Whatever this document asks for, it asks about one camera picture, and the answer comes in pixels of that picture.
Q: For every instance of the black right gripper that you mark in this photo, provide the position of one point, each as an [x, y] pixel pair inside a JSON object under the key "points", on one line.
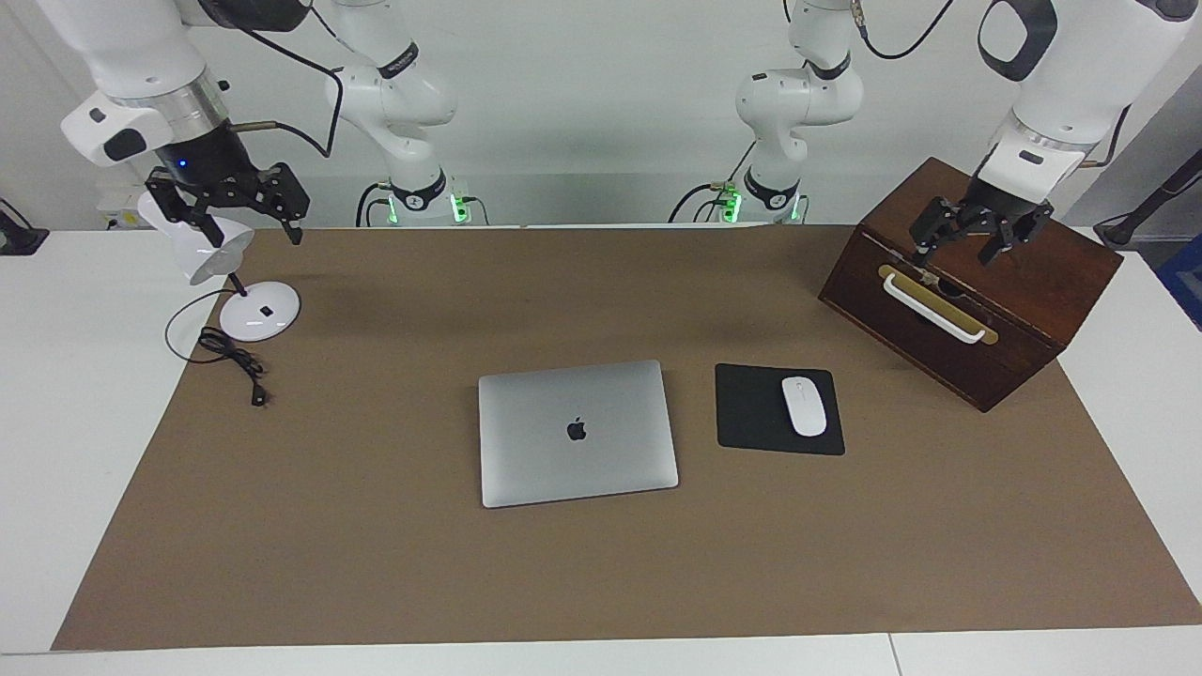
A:
{"points": [[211, 169]]}

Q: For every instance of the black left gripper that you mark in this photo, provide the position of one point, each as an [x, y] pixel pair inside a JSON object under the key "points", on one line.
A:
{"points": [[993, 202]]}

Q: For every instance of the silver laptop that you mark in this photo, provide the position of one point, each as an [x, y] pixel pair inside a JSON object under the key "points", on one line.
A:
{"points": [[573, 432]]}

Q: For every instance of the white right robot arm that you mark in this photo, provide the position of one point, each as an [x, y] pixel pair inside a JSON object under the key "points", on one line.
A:
{"points": [[141, 47]]}

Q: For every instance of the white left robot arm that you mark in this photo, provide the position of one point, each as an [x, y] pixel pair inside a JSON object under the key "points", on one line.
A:
{"points": [[1080, 66]]}

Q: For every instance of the dark brown wooden box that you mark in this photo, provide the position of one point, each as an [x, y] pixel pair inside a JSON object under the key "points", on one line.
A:
{"points": [[1014, 300]]}

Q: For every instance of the white desk lamp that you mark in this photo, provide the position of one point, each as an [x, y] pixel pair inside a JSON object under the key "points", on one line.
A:
{"points": [[258, 314]]}

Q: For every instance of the white power strip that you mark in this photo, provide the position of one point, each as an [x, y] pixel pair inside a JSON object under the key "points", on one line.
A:
{"points": [[115, 207]]}

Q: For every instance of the black tripod leg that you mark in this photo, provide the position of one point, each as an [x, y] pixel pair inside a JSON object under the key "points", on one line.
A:
{"points": [[1146, 211]]}

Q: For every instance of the blue crate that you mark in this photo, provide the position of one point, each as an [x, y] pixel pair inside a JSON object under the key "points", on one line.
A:
{"points": [[1185, 282]]}

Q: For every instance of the black stand foot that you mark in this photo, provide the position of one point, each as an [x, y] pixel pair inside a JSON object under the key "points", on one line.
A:
{"points": [[19, 239]]}

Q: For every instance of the white computer mouse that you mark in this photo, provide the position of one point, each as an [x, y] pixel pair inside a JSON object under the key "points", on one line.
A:
{"points": [[804, 406]]}

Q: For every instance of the black mouse pad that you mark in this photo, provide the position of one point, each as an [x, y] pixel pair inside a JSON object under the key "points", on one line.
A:
{"points": [[751, 413]]}

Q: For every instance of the brown table mat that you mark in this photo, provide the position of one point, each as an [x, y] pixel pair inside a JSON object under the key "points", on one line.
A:
{"points": [[376, 563]]}

